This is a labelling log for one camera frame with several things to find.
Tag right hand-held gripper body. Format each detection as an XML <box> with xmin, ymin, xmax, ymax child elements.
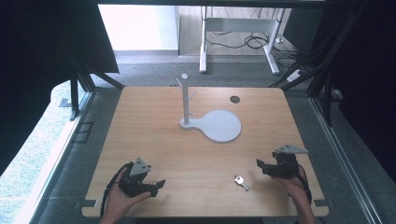
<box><xmin>262</xmin><ymin>144</ymin><xmax>309</xmax><ymax>180</ymax></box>

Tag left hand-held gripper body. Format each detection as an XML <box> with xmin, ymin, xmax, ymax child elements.
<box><xmin>118</xmin><ymin>157</ymin><xmax>157</xmax><ymax>199</ymax></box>

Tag person's right hand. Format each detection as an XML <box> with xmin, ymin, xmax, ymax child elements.
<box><xmin>273</xmin><ymin>175</ymin><xmax>308</xmax><ymax>205</ymax></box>

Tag person's left hand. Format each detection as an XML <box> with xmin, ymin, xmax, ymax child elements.
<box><xmin>100</xmin><ymin>184</ymin><xmax>153</xmax><ymax>220</ymax></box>

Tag small silver key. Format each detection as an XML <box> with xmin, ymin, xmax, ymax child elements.
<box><xmin>233</xmin><ymin>175</ymin><xmax>250</xmax><ymax>192</ymax></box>

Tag white key stand with base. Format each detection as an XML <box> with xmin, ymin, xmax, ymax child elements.
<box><xmin>175</xmin><ymin>73</ymin><xmax>243</xmax><ymax>145</ymax></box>

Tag white power strip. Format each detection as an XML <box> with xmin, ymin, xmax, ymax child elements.
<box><xmin>286</xmin><ymin>68</ymin><xmax>305</xmax><ymax>84</ymax></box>

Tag black curtain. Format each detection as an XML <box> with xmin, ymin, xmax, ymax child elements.
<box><xmin>281</xmin><ymin>0</ymin><xmax>396</xmax><ymax>185</ymax></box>
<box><xmin>0</xmin><ymin>0</ymin><xmax>120</xmax><ymax>176</ymax></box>

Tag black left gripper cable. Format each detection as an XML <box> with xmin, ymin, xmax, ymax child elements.
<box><xmin>99</xmin><ymin>161</ymin><xmax>134</xmax><ymax>219</ymax></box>

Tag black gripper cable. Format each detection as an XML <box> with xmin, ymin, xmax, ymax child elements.
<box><xmin>295</xmin><ymin>163</ymin><xmax>313</xmax><ymax>205</ymax></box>
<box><xmin>99</xmin><ymin>161</ymin><xmax>134</xmax><ymax>219</ymax></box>

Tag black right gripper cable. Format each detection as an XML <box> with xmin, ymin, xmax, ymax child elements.
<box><xmin>295</xmin><ymin>163</ymin><xmax>313</xmax><ymax>205</ymax></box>

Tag aluminium floor rail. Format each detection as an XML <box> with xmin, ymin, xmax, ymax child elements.
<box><xmin>12</xmin><ymin>91</ymin><xmax>96</xmax><ymax>224</ymax></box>
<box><xmin>308</xmin><ymin>96</ymin><xmax>385</xmax><ymax>224</ymax></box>

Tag black metal frame stand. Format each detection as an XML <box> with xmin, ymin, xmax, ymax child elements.
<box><xmin>59</xmin><ymin>54</ymin><xmax>126</xmax><ymax>121</ymax></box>
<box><xmin>269</xmin><ymin>6</ymin><xmax>370</xmax><ymax>127</ymax></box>

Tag black floor cables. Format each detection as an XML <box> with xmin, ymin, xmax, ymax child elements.
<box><xmin>205</xmin><ymin>7</ymin><xmax>302</xmax><ymax>68</ymax></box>

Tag white metal desk frame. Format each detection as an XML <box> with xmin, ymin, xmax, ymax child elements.
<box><xmin>199</xmin><ymin>5</ymin><xmax>287</xmax><ymax>76</ymax></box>

